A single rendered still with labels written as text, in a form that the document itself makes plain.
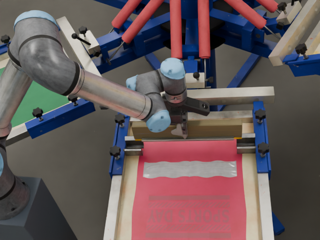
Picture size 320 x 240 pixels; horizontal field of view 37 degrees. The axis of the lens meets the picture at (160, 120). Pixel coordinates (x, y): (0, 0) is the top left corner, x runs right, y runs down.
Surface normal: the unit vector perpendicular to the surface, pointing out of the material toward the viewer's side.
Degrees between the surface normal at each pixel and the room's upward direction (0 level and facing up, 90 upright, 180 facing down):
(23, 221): 0
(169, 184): 0
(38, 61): 45
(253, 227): 0
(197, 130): 90
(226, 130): 90
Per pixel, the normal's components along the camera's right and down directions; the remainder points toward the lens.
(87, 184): -0.12, -0.63
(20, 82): 0.25, 0.71
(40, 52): 0.11, -0.25
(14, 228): -0.16, 0.78
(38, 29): 0.14, -0.68
